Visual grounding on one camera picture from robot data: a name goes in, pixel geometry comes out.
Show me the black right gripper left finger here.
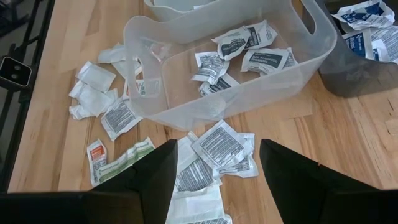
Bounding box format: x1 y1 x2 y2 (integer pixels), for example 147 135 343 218
83 139 178 224

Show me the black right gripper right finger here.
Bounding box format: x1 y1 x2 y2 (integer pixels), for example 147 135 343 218
259 139 384 224

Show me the green stripe packet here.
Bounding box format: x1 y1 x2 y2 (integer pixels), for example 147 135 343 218
93 136 156 184

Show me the white paper packet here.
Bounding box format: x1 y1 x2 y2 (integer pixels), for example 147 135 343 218
98 43 127 65
68 80 119 118
166 185 226 224
76 60 116 93

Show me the clear red print packet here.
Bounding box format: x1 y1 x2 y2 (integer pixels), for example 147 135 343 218
124 78 161 100

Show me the crumpled translucent packet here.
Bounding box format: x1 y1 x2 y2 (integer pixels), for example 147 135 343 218
68 104 94 121

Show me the clear plastic bin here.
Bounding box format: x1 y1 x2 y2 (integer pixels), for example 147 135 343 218
123 0 338 131

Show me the dark smoked plastic bin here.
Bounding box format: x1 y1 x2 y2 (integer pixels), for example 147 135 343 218
318 0 398 99

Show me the narrow white strip packet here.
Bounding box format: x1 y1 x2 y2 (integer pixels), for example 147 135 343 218
111 58 142 80

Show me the translucent white packet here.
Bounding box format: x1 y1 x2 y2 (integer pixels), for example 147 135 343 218
198 73 240 97

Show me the black label packet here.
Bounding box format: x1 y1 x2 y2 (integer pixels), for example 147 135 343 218
241 47 298 77

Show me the small red dot packet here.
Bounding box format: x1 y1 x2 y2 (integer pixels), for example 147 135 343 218
146 40 172 63

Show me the blue print packet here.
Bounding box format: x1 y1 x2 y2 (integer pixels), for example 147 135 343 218
341 28 379 62
331 0 396 31

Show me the light grey plastic bin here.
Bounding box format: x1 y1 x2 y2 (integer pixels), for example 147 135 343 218
144 0 224 22

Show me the small black camera box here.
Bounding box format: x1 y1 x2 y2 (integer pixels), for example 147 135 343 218
0 55 34 91

